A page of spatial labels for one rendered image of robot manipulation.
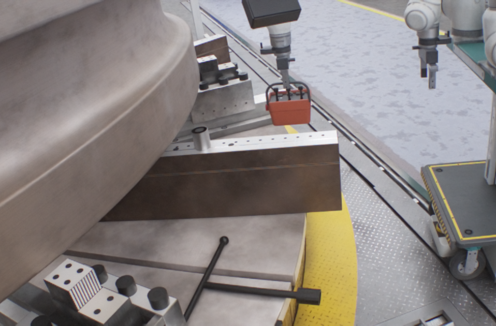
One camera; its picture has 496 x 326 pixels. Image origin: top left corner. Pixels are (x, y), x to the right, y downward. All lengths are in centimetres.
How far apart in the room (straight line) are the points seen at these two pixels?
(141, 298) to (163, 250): 80
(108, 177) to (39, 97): 35
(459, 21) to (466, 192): 85
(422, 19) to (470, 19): 65
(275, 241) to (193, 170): 52
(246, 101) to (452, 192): 150
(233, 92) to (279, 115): 107
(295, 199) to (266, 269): 43
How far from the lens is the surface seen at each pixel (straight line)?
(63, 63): 165
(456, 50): 227
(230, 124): 328
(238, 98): 315
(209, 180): 230
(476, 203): 242
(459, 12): 226
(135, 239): 242
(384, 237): 267
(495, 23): 162
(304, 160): 219
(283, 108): 208
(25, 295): 188
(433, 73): 185
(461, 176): 262
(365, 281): 240
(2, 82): 148
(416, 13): 163
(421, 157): 343
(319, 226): 276
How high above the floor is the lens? 168
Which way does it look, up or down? 29 degrees down
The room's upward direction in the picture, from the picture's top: 10 degrees counter-clockwise
